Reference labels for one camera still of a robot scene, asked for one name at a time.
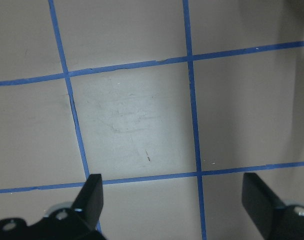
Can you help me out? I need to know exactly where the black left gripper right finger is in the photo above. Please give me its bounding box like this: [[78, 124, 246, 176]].
[[241, 172, 290, 240]]

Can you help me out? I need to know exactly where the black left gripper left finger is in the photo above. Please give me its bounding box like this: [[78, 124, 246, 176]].
[[71, 173, 103, 230]]

